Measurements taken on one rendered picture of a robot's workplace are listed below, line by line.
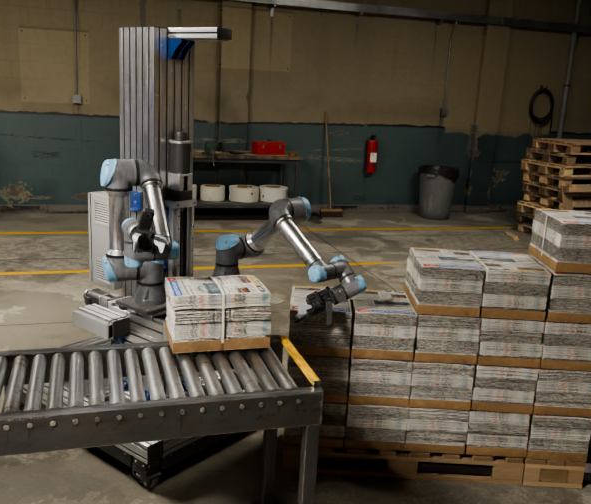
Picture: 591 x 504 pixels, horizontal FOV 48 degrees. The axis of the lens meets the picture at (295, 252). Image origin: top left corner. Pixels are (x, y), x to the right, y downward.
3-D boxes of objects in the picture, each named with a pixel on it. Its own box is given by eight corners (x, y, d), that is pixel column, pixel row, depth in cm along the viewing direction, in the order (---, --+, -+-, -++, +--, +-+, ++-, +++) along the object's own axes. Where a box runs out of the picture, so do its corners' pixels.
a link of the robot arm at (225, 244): (210, 260, 342) (210, 235, 339) (231, 257, 351) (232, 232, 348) (224, 266, 334) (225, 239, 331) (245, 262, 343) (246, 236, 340)
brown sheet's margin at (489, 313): (462, 292, 339) (463, 284, 338) (519, 295, 339) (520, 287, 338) (481, 317, 303) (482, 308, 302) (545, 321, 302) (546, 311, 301)
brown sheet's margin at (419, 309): (403, 289, 339) (403, 281, 338) (459, 292, 340) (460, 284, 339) (415, 313, 303) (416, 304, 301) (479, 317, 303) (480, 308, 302)
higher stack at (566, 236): (499, 444, 359) (532, 207, 329) (555, 447, 359) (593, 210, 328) (521, 485, 322) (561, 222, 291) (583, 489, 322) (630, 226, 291)
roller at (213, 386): (202, 355, 267) (205, 344, 266) (225, 410, 223) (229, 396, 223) (190, 353, 265) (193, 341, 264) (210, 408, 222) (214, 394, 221)
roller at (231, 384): (218, 354, 269) (221, 343, 268) (244, 408, 225) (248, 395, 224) (206, 352, 267) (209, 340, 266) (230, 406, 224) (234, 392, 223)
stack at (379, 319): (283, 431, 360) (291, 283, 340) (500, 444, 360) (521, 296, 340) (280, 471, 323) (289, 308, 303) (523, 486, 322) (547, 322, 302)
